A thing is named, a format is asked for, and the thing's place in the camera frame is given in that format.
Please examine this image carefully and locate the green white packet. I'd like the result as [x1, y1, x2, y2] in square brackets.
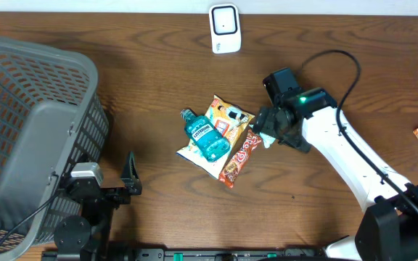
[259, 133, 276, 149]

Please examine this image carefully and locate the orange red candy bar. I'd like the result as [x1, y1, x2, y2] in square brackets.
[218, 130, 263, 188]

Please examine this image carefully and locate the yellow white snack bag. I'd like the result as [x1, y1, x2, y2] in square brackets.
[176, 95, 254, 178]

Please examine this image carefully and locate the blue Listerine mouthwash bottle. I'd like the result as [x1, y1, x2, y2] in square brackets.
[181, 109, 230, 162]

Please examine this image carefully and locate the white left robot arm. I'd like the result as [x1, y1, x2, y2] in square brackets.
[54, 152, 142, 260]

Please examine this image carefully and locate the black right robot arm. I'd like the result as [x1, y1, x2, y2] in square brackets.
[253, 68, 418, 260]

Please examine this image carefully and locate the white barcode scanner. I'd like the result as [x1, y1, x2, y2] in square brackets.
[208, 4, 242, 54]

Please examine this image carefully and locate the grey plastic mesh basket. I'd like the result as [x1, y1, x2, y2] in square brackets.
[0, 37, 110, 260]

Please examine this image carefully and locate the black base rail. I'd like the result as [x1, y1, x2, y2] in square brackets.
[41, 241, 326, 261]

